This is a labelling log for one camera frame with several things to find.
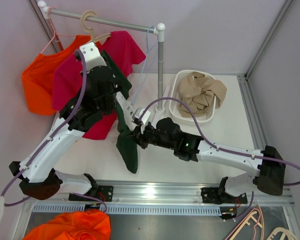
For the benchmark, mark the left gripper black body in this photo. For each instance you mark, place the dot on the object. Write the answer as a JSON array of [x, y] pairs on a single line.
[[112, 103]]

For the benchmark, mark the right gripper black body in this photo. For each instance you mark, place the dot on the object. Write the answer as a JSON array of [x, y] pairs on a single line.
[[149, 136]]

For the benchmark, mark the green and white t shirt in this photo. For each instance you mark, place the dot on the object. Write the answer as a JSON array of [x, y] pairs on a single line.
[[126, 146]]

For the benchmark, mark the beige t shirt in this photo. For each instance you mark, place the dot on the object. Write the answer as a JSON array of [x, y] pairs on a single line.
[[200, 93]]

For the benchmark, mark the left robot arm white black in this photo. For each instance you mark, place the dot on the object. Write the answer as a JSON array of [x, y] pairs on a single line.
[[87, 112]]

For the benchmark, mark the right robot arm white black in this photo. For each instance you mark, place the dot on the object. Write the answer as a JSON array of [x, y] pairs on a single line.
[[260, 173]]

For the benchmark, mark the orange t shirt on hanger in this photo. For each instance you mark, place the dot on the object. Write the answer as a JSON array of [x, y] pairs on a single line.
[[37, 78]]

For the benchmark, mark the beige wooden hanger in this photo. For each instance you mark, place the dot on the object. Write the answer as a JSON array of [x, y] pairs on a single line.
[[90, 27]]

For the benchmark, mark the pink hanger on floor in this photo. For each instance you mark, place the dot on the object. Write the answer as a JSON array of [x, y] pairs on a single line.
[[253, 219]]

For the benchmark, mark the beige hanger on floor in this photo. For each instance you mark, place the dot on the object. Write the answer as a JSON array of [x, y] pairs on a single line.
[[284, 234]]

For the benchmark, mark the white perforated plastic basket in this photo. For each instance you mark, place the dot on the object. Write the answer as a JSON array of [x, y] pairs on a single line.
[[174, 94]]

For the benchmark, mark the metal clothes rack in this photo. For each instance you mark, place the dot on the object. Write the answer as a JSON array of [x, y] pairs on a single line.
[[159, 31]]

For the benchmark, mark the orange cloth pile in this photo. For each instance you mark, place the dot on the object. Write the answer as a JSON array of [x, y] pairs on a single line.
[[92, 224]]

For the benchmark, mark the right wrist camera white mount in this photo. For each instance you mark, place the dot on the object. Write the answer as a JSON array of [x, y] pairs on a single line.
[[141, 117]]

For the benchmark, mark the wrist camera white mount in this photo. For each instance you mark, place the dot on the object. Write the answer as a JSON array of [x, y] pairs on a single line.
[[141, 117], [91, 56]]

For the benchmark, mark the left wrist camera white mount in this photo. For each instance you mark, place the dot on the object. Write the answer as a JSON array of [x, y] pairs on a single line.
[[91, 56]]

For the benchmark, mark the aluminium rail frame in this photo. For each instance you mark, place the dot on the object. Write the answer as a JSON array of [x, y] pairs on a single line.
[[187, 194]]

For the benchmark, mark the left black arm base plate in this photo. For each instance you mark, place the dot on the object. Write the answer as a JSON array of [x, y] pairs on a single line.
[[102, 192]]

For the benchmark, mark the pink wire hanger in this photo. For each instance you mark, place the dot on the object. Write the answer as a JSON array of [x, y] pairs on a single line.
[[55, 36]]

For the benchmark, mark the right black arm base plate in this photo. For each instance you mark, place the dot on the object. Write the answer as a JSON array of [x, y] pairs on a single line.
[[211, 195]]

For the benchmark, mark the slotted grey cable duct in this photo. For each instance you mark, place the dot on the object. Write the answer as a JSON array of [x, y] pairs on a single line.
[[129, 209]]

